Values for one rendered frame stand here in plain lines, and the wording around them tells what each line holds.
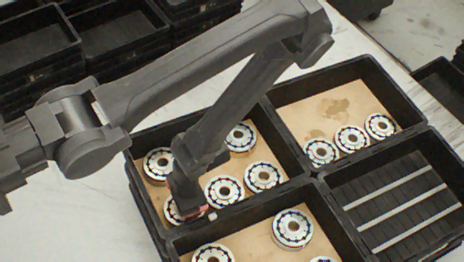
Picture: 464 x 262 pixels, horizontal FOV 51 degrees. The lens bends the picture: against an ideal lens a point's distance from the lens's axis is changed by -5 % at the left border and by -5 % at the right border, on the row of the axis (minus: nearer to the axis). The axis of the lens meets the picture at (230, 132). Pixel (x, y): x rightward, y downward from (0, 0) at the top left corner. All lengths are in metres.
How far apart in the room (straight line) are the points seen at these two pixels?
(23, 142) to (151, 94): 0.17
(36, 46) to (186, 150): 1.34
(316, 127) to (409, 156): 0.28
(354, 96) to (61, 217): 0.93
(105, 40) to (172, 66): 1.70
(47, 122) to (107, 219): 0.82
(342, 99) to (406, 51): 1.59
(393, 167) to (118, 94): 0.97
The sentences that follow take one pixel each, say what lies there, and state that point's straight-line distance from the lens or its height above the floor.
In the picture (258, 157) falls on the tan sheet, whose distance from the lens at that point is 1.38.
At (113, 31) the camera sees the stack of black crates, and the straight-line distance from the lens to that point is 2.39.
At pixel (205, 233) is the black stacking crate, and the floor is 0.90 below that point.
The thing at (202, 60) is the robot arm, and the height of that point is 1.50.
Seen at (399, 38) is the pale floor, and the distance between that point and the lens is 3.19.
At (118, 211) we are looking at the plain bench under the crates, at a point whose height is 0.70.
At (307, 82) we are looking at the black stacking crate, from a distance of 1.48.
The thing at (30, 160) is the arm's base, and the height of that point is 1.46.
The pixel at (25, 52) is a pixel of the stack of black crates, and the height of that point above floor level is 0.49.
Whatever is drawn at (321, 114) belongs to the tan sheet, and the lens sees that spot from 1.51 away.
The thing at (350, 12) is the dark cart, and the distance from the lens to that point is 2.90.
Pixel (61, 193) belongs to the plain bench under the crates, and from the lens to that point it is 1.50.
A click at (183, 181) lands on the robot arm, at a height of 1.04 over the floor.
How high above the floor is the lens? 1.97
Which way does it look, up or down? 53 degrees down
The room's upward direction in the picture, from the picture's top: 6 degrees clockwise
